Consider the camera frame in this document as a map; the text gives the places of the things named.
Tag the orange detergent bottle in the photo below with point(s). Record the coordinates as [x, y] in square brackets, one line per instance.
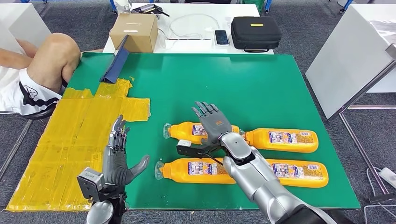
[179, 171]
[278, 140]
[182, 131]
[303, 173]

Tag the clear plastic bottle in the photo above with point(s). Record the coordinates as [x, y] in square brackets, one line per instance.
[122, 5]

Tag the black smartphone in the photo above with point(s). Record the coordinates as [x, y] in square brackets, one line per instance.
[221, 37]

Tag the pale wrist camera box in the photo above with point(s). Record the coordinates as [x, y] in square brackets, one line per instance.
[89, 182]
[188, 148]

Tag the yellow taped sheet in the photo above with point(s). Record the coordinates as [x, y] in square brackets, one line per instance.
[71, 139]

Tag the white side table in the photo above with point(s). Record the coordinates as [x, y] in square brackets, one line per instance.
[350, 62]

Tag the blue metal frame leg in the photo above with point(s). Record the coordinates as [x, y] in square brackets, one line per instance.
[268, 5]
[113, 6]
[345, 5]

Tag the black handheld device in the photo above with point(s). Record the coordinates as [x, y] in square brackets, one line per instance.
[148, 8]

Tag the white power strip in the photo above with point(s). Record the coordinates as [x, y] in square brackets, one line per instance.
[389, 177]

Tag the black zip carrying case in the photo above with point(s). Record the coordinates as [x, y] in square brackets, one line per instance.
[254, 33]

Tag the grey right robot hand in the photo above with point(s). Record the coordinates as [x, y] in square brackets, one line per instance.
[216, 123]

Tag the person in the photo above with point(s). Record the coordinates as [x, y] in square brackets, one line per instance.
[49, 61]

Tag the dark blue folded case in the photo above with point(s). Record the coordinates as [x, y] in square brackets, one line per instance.
[116, 64]

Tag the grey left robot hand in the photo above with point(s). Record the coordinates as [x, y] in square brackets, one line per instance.
[116, 167]

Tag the white desk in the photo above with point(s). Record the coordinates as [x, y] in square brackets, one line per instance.
[192, 28]

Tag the brown cardboard box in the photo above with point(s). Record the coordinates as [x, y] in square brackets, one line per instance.
[134, 31]

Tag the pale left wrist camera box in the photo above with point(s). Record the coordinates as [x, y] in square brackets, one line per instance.
[89, 182]

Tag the green table mat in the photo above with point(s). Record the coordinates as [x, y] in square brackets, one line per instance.
[216, 86]

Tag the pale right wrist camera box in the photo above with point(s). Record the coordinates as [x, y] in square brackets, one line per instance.
[188, 148]

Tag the green plastic crate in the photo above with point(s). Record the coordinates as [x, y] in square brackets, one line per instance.
[253, 3]

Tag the white cabinet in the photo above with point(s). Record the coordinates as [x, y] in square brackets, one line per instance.
[24, 18]

